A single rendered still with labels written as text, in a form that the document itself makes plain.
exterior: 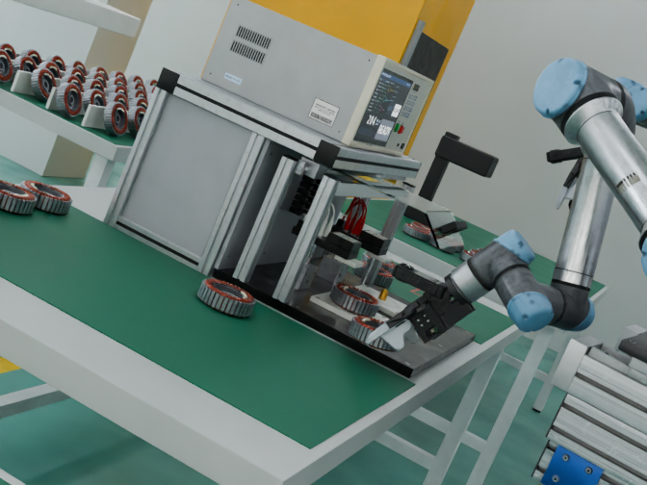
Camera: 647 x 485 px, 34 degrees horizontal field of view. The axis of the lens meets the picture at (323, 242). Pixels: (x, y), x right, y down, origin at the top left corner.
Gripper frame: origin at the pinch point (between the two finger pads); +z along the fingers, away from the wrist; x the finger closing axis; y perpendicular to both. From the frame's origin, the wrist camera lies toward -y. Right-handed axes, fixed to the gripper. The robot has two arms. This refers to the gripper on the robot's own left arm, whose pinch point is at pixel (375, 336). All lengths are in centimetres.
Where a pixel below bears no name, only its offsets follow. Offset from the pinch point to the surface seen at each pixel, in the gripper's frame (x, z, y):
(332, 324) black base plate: 5.0, 7.9, -7.5
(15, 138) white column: 317, 215, -241
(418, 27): 372, -2, -156
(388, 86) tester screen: 24, -28, -45
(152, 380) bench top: -67, 10, -8
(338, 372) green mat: -18.1, 4.1, 3.0
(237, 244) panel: 6.8, 16.5, -34.0
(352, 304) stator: 17.9, 5.9, -10.0
